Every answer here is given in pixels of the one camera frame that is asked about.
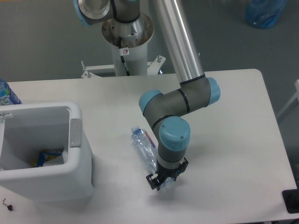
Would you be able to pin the white plastic trash can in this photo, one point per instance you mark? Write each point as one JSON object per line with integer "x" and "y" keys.
{"x": 25, "y": 130}

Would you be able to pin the white frame at right edge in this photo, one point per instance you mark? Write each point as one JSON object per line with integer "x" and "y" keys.
{"x": 290, "y": 104}

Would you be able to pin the blue plastic bag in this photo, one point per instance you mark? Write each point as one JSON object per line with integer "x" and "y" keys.
{"x": 264, "y": 13}

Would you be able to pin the blue labelled bottle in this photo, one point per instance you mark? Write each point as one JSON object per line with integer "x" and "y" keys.
{"x": 7, "y": 96}

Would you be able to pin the blue and yellow snack wrapper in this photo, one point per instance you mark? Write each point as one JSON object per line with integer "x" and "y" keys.
{"x": 40, "y": 159}

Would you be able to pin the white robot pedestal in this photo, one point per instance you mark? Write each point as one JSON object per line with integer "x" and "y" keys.
{"x": 129, "y": 47}

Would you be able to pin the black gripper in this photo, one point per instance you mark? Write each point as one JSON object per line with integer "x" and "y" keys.
{"x": 166, "y": 170}

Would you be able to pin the black device at table edge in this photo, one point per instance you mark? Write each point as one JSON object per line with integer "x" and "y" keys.
{"x": 291, "y": 199}

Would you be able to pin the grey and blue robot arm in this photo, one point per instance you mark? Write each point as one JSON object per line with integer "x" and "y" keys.
{"x": 163, "y": 112}

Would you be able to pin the clear plastic water bottle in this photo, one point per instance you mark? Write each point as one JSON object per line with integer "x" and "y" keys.
{"x": 146, "y": 148}

